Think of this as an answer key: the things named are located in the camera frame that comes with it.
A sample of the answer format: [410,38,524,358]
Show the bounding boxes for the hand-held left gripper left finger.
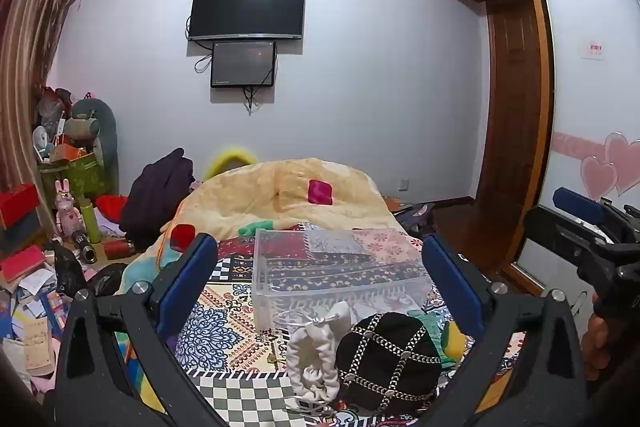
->
[45,233,222,427]

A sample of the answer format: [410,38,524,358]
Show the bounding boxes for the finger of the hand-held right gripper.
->
[552,187,632,238]

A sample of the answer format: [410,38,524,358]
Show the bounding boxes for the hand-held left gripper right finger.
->
[421,234,602,427]

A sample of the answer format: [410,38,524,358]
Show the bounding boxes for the black chain-patterned bag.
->
[335,312,444,419]

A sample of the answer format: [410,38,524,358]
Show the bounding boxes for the clear plastic storage box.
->
[252,228,434,334]

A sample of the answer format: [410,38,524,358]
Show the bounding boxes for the white knitted bag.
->
[285,300,351,414]

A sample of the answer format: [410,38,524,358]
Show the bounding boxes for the red soft item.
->
[171,224,197,254]

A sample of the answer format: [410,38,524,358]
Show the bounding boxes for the green soft cloth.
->
[407,309,453,364]

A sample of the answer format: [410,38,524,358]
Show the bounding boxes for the yellow soft item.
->
[442,322,474,359]

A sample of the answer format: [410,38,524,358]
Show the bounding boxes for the person's right hand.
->
[581,301,615,384]

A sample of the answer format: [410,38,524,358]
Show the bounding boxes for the patterned blanket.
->
[114,223,531,427]

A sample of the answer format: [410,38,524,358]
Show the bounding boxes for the red thermos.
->
[103,239,135,261]

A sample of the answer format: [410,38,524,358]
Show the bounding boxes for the bags on floor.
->
[382,194,437,234]

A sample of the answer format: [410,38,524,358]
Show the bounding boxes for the green crumpled cloth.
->
[237,219,275,237]

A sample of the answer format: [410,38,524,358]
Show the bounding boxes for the dark jacket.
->
[120,148,196,251]

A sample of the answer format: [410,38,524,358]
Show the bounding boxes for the yellow duvet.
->
[117,157,401,298]

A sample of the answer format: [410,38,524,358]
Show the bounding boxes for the brown wooden door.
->
[472,1,545,274]

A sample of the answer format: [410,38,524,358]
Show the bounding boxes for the sliding wardrobe door with hearts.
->
[514,0,640,294]

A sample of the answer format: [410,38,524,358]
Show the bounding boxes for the red cloth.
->
[94,194,130,224]

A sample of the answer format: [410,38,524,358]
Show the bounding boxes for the black cylinder flask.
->
[71,230,99,264]

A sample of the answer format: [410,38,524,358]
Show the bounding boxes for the green bottle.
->
[81,200,101,244]

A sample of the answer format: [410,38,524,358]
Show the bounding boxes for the black plastic bag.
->
[47,241,89,304]

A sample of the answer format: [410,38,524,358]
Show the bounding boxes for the pink rabbit doll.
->
[53,179,84,239]

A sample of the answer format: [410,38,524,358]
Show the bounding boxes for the green cardboard box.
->
[39,151,109,208]

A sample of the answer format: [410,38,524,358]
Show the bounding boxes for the magenta cloth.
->
[307,179,335,206]

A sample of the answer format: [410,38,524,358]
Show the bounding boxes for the pile of papers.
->
[0,257,77,385]

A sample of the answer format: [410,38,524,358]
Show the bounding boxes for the red book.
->
[0,245,49,284]

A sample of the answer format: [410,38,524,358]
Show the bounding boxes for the grey-green plush toy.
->
[64,96,119,198]

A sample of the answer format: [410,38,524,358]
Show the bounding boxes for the red box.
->
[0,184,42,231]

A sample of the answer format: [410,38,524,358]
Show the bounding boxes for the small white fan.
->
[32,126,57,158]

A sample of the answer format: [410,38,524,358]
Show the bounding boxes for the striped brown curtain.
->
[0,0,94,195]

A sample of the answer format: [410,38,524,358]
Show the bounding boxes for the small wall-mounted monitor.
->
[209,41,278,89]

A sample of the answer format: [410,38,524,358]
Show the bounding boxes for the wall-mounted television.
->
[187,0,306,42]

